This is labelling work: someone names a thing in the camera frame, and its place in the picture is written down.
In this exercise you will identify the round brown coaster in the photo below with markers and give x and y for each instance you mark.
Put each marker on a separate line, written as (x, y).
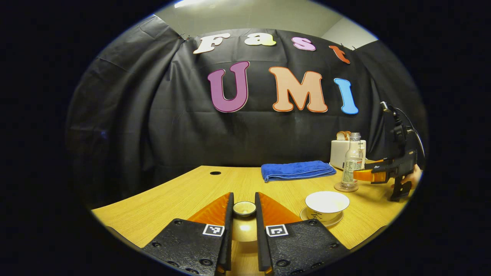
(337, 188)

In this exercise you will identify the cream saucer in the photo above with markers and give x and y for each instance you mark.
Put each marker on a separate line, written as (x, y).
(337, 222)

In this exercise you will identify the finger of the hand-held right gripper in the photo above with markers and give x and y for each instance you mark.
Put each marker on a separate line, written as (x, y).
(379, 164)
(368, 175)

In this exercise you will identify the white toaster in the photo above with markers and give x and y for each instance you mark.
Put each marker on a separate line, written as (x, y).
(337, 153)

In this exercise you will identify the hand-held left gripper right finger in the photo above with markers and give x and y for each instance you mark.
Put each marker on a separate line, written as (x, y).
(299, 245)

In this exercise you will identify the cream teacup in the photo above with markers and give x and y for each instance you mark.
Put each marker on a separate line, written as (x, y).
(326, 203)

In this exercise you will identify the clear water bottle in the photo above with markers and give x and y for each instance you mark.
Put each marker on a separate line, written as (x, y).
(351, 168)

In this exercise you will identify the cream teacup lid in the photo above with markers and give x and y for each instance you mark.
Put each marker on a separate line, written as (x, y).
(244, 228)

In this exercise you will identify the folded blue towel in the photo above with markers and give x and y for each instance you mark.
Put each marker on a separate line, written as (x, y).
(297, 170)

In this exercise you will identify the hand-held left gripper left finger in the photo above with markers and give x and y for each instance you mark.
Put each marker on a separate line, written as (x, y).
(190, 245)

